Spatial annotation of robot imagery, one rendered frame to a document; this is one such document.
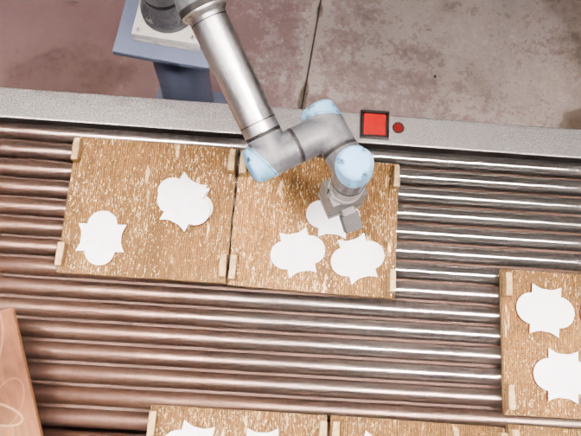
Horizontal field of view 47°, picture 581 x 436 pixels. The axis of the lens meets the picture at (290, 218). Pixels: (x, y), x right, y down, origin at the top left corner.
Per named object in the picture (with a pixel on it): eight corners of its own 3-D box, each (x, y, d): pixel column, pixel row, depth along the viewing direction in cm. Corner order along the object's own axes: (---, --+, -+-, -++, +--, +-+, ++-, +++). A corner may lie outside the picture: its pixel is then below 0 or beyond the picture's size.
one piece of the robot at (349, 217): (341, 225, 141) (333, 242, 156) (381, 210, 142) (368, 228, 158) (320, 174, 143) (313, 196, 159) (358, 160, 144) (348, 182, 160)
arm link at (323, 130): (284, 114, 134) (309, 161, 132) (334, 91, 136) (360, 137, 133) (284, 129, 142) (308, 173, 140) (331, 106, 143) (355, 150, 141)
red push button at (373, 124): (362, 114, 180) (363, 112, 178) (385, 116, 180) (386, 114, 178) (362, 135, 178) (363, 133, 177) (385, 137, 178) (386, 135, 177)
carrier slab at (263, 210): (240, 151, 175) (240, 150, 173) (398, 165, 176) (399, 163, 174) (227, 285, 166) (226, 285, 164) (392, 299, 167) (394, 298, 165)
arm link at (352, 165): (362, 133, 132) (384, 170, 130) (354, 152, 143) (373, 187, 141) (327, 150, 131) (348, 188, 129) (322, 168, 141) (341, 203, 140)
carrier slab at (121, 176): (78, 138, 173) (76, 136, 172) (237, 150, 175) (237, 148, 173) (57, 272, 164) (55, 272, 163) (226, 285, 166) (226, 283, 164)
